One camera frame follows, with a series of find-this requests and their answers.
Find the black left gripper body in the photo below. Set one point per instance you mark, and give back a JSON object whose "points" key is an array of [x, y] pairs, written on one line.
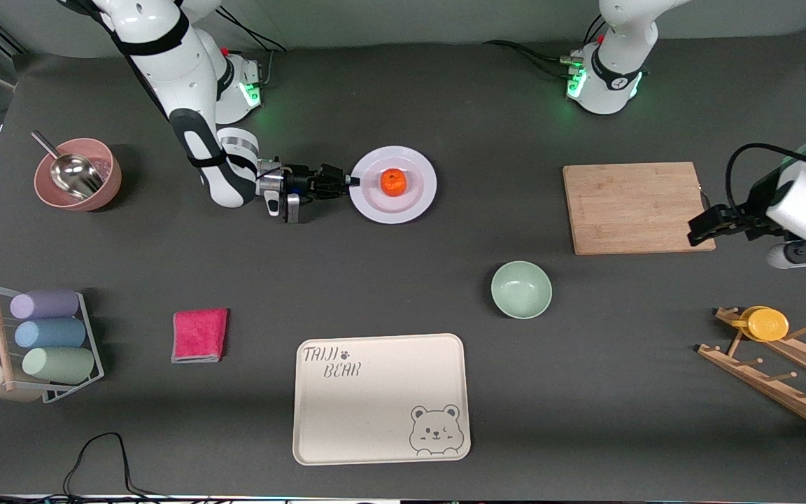
{"points": [[744, 215]]}

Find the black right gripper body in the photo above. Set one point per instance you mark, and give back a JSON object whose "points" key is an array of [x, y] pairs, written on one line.
{"points": [[300, 181]]}

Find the orange fruit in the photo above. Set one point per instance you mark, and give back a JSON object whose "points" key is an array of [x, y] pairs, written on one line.
{"points": [[394, 182]]}

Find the pale lavender round plate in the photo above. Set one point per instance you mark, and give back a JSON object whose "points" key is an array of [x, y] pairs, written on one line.
{"points": [[392, 210]]}

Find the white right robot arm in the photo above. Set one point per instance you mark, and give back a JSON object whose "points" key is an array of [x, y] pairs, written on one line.
{"points": [[179, 77]]}

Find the wooden cutting board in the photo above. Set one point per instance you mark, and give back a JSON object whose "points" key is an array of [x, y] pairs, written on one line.
{"points": [[627, 203]]}

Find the yellow cup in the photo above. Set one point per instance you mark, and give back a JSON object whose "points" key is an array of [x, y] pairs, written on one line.
{"points": [[767, 325]]}

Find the wooden peg drying rack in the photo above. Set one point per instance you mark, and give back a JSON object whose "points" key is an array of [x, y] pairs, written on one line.
{"points": [[774, 381]]}

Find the pink folded cloth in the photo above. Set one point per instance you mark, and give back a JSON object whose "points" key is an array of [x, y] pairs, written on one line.
{"points": [[199, 336]]}

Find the pink bowl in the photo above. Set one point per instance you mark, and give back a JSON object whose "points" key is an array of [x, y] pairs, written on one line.
{"points": [[110, 178]]}

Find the light green bowl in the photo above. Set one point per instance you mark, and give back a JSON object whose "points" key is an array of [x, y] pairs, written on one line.
{"points": [[521, 290]]}

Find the metal scoop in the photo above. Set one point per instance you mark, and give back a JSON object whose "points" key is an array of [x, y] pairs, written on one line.
{"points": [[75, 175]]}

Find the beige bear print tray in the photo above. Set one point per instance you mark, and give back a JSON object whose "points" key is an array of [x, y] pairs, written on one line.
{"points": [[375, 413]]}

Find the purple cup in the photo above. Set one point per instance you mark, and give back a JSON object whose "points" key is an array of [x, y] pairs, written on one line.
{"points": [[45, 304]]}

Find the blue cup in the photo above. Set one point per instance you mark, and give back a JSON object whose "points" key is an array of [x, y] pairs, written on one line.
{"points": [[50, 333]]}

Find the green cup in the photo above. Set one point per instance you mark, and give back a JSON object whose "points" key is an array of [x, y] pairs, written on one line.
{"points": [[59, 365]]}

